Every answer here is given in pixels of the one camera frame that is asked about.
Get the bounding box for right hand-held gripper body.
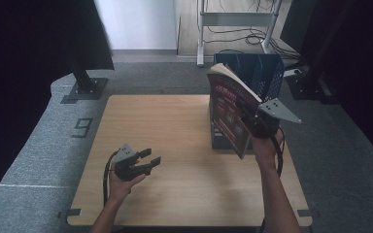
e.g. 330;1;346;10
246;97;303;140

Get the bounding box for purple softcover book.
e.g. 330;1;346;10
206;62;263;160

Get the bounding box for person's right hand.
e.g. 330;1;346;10
251;126;286;170

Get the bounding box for blue plastic file basket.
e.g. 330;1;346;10
209;52;286;150

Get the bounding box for black floor cables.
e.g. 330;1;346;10
203;0;303;62

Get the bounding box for black curtain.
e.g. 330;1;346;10
0;0;116;215

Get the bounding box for black metal stand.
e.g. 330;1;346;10
66;59;109;101
285;0;341;105

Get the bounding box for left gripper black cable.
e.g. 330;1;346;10
102;150;120;207

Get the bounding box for person's left hand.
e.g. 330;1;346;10
107;168;147;204

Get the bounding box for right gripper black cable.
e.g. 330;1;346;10
269;126;285;178

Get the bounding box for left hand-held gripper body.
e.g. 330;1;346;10
111;143;148;182

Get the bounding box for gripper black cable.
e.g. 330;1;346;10
102;150;120;207
269;126;285;178

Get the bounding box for white metal frame stand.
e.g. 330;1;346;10
196;0;285;68

